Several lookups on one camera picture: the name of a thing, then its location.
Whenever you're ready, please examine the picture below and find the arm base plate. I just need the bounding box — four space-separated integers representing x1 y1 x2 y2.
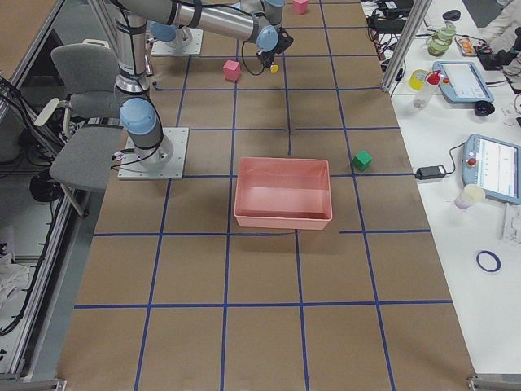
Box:
151 27 204 57
116 127 190 180

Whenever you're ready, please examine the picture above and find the teach pendant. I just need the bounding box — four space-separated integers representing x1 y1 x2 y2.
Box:
432 61 494 103
462 134 520 204

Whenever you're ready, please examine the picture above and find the yellow tape roll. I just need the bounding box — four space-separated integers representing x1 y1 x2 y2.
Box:
408 69 430 91

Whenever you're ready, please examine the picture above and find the teach pendant near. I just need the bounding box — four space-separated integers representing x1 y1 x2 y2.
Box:
462 134 520 204

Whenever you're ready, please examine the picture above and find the pink foam cube centre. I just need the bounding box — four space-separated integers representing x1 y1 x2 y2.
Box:
222 59 242 82

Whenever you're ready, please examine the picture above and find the black power adapter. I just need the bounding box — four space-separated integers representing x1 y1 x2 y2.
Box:
414 165 448 180

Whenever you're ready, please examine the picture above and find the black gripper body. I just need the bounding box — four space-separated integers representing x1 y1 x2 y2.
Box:
256 26 294 61

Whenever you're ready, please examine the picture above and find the teach pendant far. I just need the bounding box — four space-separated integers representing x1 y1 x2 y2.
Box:
432 61 494 103

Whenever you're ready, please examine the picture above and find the grey office chair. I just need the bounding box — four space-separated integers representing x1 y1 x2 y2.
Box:
33 39 121 217

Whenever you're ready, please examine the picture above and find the pink plastic bin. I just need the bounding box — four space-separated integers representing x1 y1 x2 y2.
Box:
234 157 333 230

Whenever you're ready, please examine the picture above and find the blue tape ring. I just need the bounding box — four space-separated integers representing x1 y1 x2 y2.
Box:
475 249 502 274

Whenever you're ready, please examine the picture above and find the aluminium frame post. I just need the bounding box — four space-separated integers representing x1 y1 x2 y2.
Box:
381 0 431 92

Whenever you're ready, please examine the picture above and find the green foam cube near bin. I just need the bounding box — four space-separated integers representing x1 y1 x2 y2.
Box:
352 150 373 172

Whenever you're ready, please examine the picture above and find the clear squeeze bottle red cap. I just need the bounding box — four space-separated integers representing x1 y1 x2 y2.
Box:
413 69 443 109

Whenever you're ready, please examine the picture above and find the pink foam cube outer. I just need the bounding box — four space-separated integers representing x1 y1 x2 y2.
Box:
291 0 309 15

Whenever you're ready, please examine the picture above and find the pink foam cube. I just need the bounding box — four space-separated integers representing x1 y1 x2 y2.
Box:
291 0 309 15
222 59 242 82

